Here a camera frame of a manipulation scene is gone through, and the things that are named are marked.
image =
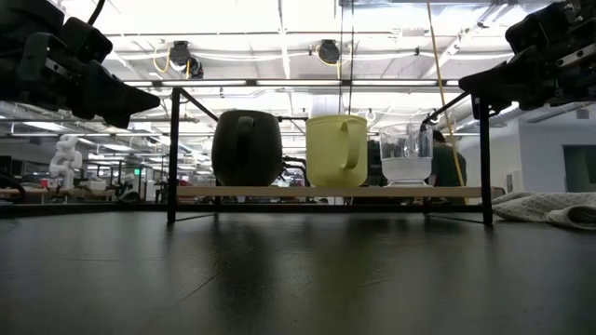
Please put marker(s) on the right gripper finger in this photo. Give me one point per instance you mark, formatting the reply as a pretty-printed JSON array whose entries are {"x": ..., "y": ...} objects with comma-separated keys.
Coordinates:
[
  {"x": 476, "y": 107},
  {"x": 503, "y": 79}
]

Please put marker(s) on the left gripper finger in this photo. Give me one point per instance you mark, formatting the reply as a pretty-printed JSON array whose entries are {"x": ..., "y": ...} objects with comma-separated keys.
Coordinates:
[
  {"x": 116, "y": 93},
  {"x": 122, "y": 122}
]

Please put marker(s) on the clear glass cup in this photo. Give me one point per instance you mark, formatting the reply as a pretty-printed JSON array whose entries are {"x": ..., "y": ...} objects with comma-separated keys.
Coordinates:
[{"x": 405, "y": 172}]

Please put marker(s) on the dark green mug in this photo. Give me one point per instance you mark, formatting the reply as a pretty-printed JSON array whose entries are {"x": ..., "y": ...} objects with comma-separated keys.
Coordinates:
[{"x": 247, "y": 153}]

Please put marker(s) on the yellow mug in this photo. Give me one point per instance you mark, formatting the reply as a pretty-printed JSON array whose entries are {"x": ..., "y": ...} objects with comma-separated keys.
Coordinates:
[{"x": 333, "y": 153}]

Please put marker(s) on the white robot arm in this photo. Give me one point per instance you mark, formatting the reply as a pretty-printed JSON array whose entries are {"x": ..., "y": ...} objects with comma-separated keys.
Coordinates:
[{"x": 65, "y": 160}]

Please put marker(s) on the person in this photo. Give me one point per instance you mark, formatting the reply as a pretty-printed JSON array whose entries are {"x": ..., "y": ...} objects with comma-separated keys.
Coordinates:
[{"x": 447, "y": 163}]

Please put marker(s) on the white cloth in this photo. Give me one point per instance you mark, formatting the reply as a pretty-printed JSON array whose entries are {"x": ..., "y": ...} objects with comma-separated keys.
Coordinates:
[{"x": 535, "y": 205}]

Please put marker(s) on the wooden shelf with black frame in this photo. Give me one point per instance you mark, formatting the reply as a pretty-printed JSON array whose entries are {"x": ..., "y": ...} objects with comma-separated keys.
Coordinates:
[{"x": 326, "y": 191}]

